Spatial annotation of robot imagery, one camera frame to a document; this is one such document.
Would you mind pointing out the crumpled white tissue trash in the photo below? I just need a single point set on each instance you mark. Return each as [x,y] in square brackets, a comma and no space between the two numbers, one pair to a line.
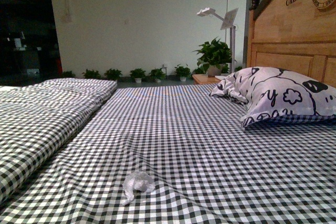
[140,181]

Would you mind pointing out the small potted plant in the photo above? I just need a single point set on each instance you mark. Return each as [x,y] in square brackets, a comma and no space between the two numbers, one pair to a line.
[183,72]
[137,74]
[68,74]
[91,74]
[157,74]
[113,74]

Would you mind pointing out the far wooden nightstand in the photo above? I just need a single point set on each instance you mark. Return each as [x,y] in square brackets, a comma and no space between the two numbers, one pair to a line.
[204,79]

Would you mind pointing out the large potted green plant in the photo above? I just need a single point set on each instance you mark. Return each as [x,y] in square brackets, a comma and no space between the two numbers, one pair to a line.
[215,57]

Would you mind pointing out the black white checkered bedsheet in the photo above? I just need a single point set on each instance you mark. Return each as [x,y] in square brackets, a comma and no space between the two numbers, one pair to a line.
[206,168]

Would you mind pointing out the white cartoon print pillow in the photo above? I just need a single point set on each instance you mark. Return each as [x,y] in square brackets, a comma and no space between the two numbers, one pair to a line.
[279,95]

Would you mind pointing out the folded checkered quilt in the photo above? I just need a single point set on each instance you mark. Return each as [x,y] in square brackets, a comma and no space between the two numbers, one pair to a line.
[36,120]

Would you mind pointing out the wooden bed headboard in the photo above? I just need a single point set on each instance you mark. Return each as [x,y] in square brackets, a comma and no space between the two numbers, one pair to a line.
[297,35]

